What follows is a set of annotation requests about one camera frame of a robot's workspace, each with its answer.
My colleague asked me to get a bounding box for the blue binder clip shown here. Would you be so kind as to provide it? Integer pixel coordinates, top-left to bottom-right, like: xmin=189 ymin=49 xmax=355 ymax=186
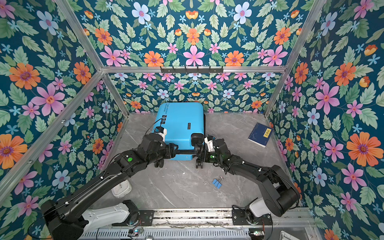
xmin=212 ymin=176 xmax=223 ymax=189

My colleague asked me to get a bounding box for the dark blue book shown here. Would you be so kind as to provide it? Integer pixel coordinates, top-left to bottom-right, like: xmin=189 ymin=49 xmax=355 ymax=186
xmin=248 ymin=123 xmax=274 ymax=148

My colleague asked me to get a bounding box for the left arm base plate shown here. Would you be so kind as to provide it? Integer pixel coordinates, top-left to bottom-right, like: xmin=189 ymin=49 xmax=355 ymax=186
xmin=116 ymin=210 xmax=155 ymax=227

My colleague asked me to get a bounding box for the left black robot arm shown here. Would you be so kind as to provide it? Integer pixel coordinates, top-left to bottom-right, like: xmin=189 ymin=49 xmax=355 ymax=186
xmin=41 ymin=133 xmax=178 ymax=240

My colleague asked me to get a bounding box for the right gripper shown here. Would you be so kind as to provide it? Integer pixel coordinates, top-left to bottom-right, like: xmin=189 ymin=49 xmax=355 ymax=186
xmin=196 ymin=149 xmax=223 ymax=165

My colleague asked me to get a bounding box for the white round device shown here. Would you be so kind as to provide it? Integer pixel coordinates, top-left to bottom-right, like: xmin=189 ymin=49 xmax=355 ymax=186
xmin=111 ymin=180 xmax=132 ymax=199

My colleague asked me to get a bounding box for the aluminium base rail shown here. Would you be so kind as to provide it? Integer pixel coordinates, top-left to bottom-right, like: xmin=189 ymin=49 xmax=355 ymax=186
xmin=80 ymin=207 xmax=316 ymax=232

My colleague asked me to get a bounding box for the blue suitcase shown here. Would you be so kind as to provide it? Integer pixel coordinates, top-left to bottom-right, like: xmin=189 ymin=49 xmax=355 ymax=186
xmin=152 ymin=102 xmax=205 ymax=161

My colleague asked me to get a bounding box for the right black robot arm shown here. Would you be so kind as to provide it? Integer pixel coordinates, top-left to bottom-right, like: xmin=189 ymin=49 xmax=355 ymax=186
xmin=197 ymin=136 xmax=300 ymax=224

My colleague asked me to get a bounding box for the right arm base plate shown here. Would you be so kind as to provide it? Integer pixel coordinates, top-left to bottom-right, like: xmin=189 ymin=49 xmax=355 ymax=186
xmin=231 ymin=207 xmax=273 ymax=226

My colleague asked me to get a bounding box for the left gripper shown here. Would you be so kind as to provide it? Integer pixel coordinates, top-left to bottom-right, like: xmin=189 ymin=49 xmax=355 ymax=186
xmin=147 ymin=140 xmax=182 ymax=165

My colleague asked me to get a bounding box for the metal hook rail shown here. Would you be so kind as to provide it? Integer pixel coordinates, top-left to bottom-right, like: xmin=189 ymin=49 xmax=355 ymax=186
xmin=160 ymin=66 xmax=224 ymax=74

